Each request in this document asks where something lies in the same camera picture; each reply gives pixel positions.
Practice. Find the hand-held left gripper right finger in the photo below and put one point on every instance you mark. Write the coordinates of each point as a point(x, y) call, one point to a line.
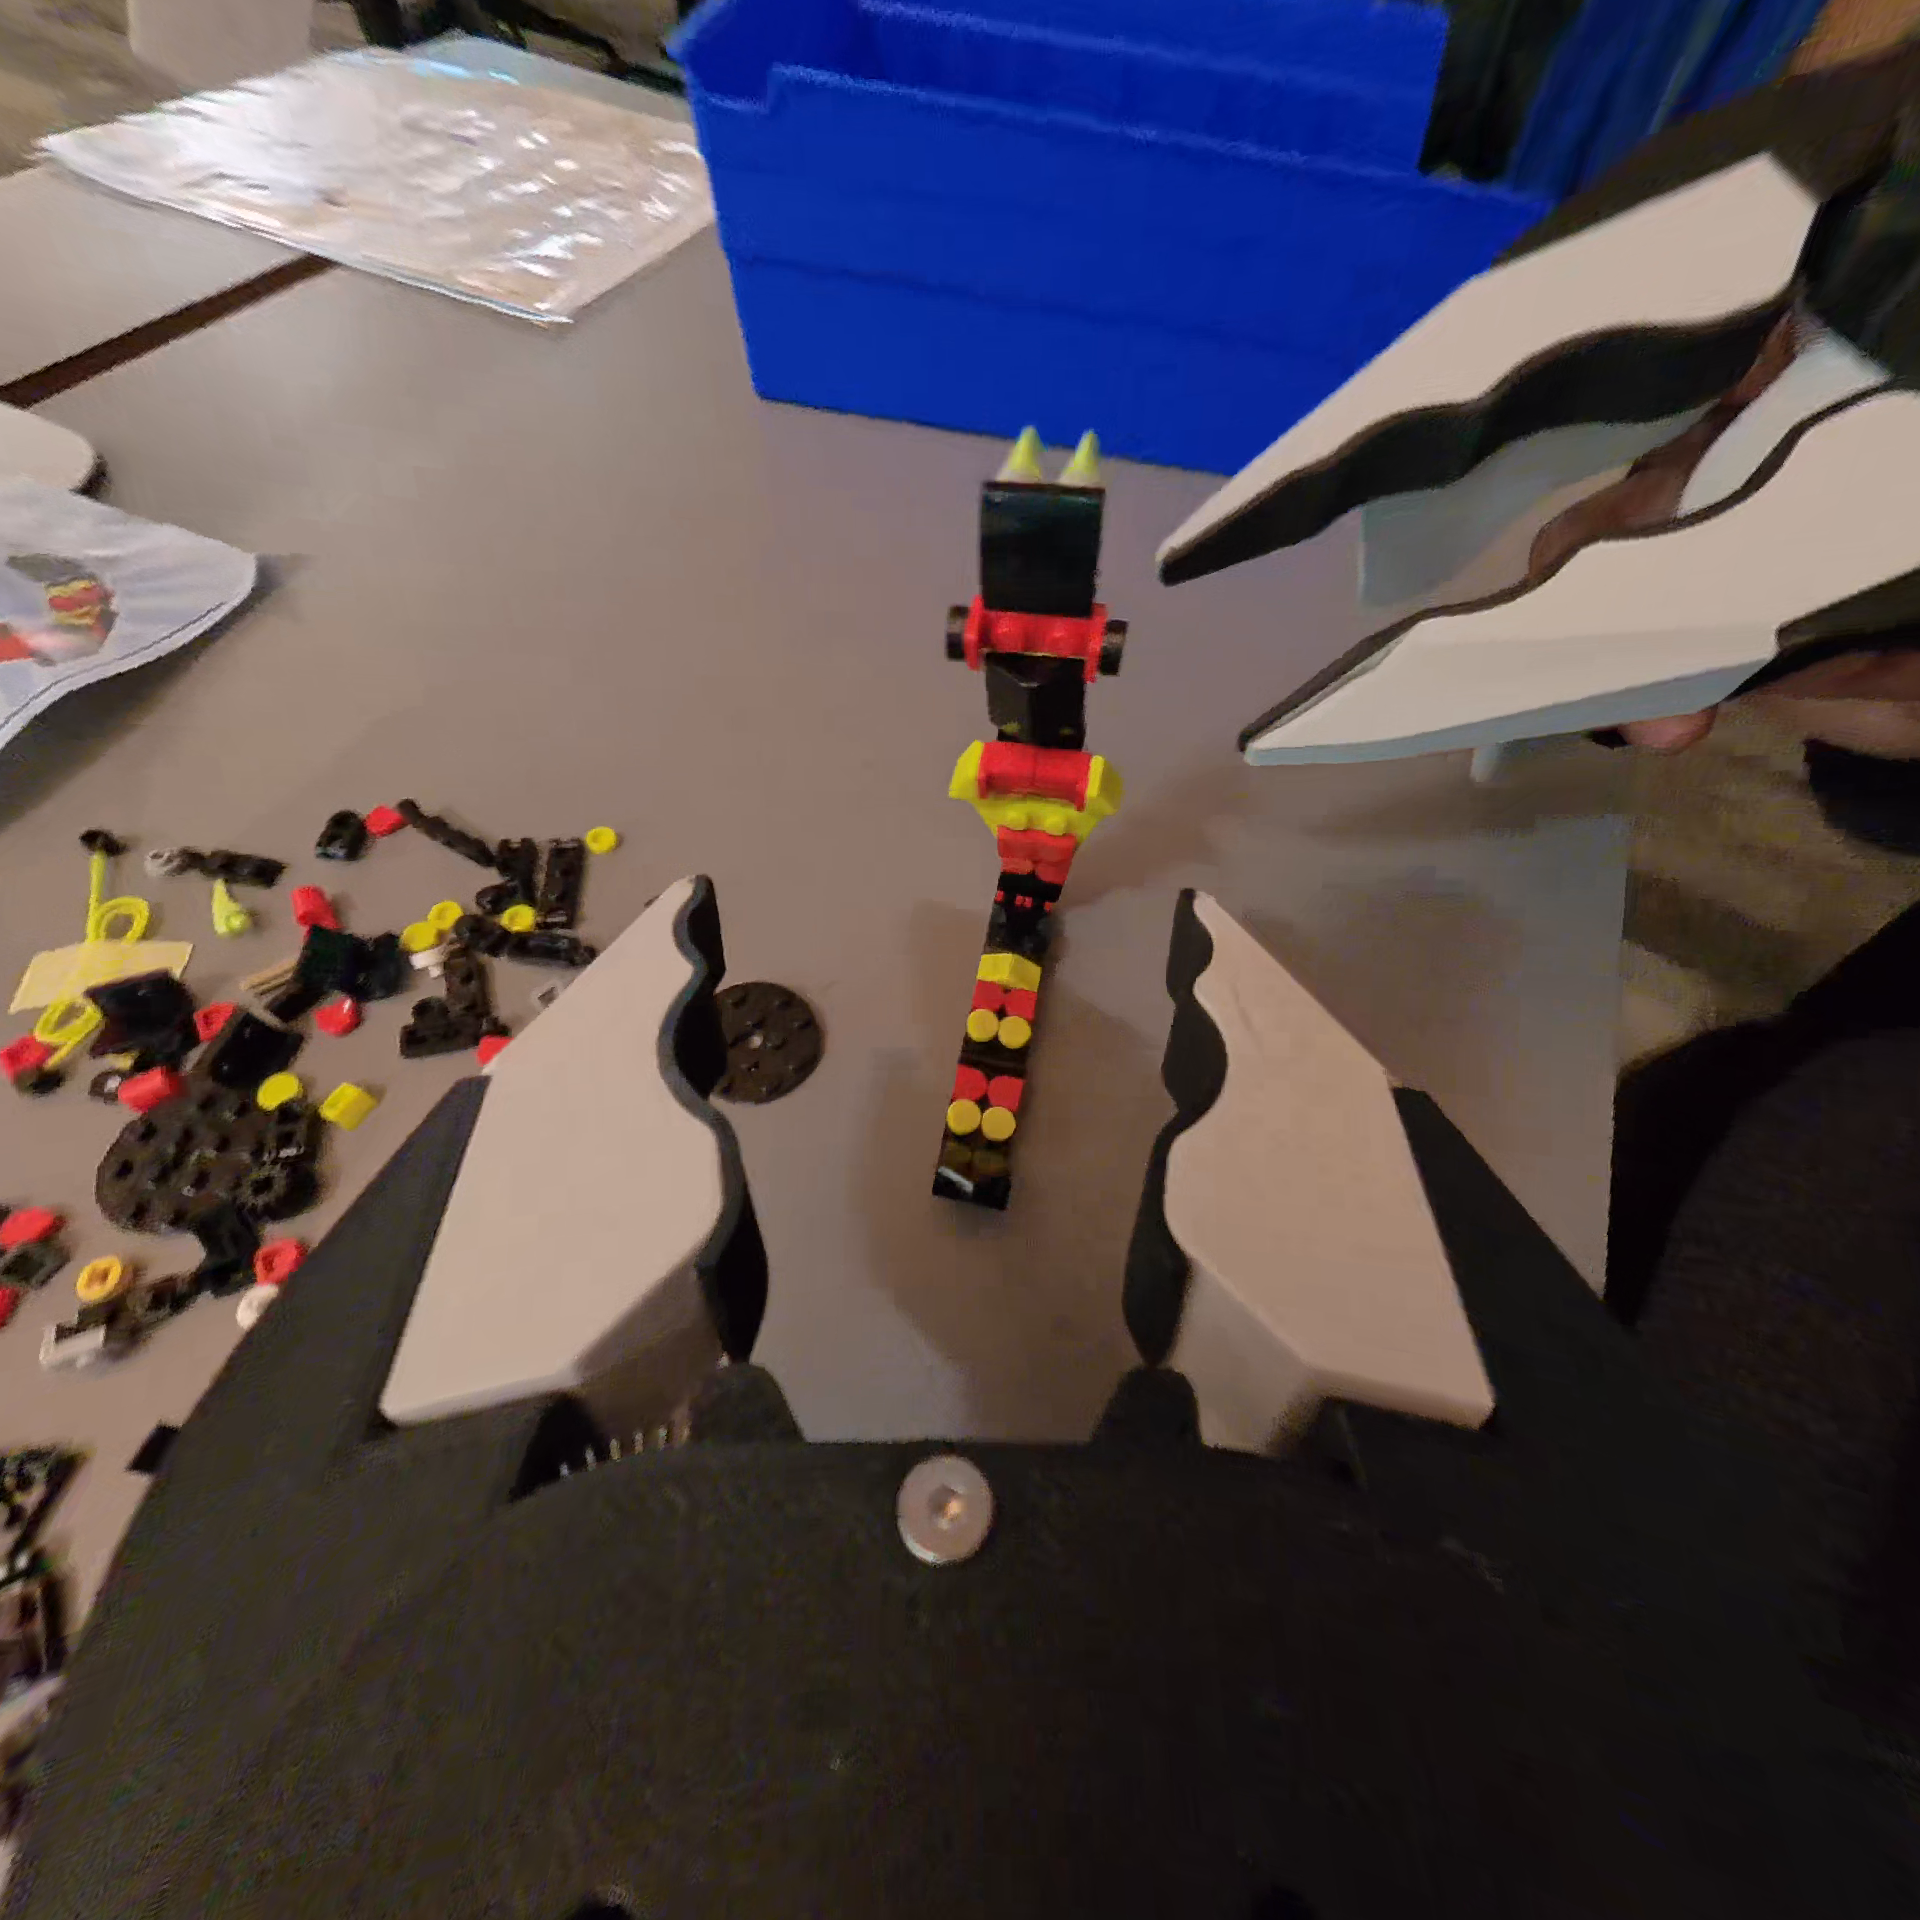
point(1322, 1215)

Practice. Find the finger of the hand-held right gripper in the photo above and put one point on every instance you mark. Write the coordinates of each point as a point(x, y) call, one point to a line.
point(1560, 316)
point(1637, 646)

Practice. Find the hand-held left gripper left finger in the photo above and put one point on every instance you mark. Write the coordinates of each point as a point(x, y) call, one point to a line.
point(571, 1199)

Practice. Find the red yellow black lego snake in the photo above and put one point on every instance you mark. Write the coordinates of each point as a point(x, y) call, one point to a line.
point(1007, 1035)

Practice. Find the pile of lego pieces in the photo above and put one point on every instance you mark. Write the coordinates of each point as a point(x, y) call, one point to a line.
point(195, 1155)

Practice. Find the person's right forearm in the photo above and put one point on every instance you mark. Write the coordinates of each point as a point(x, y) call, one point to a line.
point(1870, 795)

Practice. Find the black round lego plate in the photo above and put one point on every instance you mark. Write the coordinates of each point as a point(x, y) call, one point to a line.
point(773, 1042)

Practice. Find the lego instruction booklet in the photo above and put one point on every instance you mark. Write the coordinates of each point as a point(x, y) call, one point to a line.
point(91, 615)

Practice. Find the person's right hand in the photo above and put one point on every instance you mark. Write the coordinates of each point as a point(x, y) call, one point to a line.
point(1613, 509)

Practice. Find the white document stand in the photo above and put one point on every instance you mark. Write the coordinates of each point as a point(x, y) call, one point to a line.
point(38, 449)

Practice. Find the plastic-sleeved paper sheet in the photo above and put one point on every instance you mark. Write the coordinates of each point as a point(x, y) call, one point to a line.
point(407, 164)

